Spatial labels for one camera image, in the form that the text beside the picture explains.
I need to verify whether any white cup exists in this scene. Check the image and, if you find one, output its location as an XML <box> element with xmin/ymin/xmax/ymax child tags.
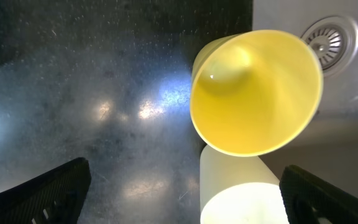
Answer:
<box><xmin>199</xmin><ymin>144</ymin><xmax>290</xmax><ymax>224</ymax></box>

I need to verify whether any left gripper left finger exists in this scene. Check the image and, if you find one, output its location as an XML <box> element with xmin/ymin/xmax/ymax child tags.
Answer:
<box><xmin>0</xmin><ymin>157</ymin><xmax>92</xmax><ymax>224</ymax></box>

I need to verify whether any yellow cup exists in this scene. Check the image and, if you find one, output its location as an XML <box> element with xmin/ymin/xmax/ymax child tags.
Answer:
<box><xmin>190</xmin><ymin>29</ymin><xmax>324</xmax><ymax>157</ymax></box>

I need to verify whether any steel sink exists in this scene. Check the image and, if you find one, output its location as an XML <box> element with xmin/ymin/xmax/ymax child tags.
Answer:
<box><xmin>252</xmin><ymin>0</ymin><xmax>358</xmax><ymax>206</ymax></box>

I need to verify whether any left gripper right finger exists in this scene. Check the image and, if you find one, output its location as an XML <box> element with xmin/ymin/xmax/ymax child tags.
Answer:
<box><xmin>278</xmin><ymin>164</ymin><xmax>358</xmax><ymax>224</ymax></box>

